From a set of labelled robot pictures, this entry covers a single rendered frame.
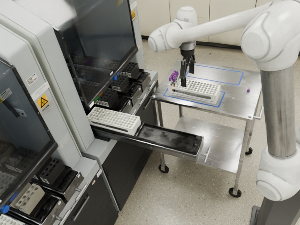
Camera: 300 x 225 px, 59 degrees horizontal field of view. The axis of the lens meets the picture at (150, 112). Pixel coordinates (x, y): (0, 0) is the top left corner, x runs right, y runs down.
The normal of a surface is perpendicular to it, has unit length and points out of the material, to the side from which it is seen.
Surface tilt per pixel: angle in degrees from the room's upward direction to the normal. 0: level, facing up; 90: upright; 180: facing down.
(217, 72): 0
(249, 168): 0
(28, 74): 90
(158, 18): 90
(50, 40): 90
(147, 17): 90
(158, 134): 0
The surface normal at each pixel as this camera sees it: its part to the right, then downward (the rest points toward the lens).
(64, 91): 0.91, 0.20
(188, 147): -0.11, -0.73
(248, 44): -0.77, 0.42
